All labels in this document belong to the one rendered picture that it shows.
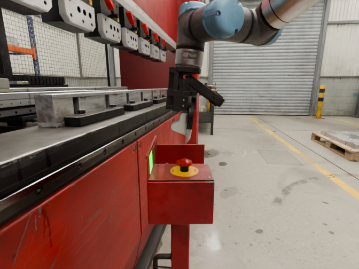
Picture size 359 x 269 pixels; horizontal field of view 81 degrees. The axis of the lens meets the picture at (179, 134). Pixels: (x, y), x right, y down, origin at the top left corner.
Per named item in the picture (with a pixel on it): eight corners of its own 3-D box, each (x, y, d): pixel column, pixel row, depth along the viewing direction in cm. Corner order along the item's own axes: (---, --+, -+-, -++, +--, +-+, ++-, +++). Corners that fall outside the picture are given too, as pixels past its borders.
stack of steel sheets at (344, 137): (407, 151, 278) (408, 147, 277) (354, 149, 288) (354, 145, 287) (358, 134, 373) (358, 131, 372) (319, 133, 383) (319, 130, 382)
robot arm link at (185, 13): (189, -5, 48) (173, 5, 55) (185, 46, 51) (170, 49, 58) (217, 4, 52) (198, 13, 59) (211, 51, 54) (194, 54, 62)
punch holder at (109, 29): (103, 36, 79) (100, -14, 75) (83, 37, 81) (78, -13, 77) (121, 43, 93) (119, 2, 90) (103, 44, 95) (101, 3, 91)
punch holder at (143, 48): (141, 52, 117) (140, 20, 114) (127, 52, 119) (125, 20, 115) (150, 55, 132) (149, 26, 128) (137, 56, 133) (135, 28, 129)
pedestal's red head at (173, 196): (213, 224, 52) (216, 155, 48) (148, 225, 51) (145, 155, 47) (203, 186, 71) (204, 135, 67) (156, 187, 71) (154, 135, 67)
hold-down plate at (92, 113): (80, 126, 62) (79, 116, 61) (64, 126, 63) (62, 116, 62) (124, 113, 90) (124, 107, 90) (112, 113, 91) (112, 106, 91)
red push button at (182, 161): (192, 176, 52) (193, 162, 51) (176, 176, 52) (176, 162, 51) (191, 169, 56) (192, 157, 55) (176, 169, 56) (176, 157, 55)
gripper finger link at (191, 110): (185, 126, 61) (188, 96, 59) (191, 127, 61) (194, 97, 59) (185, 130, 57) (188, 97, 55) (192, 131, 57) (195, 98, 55)
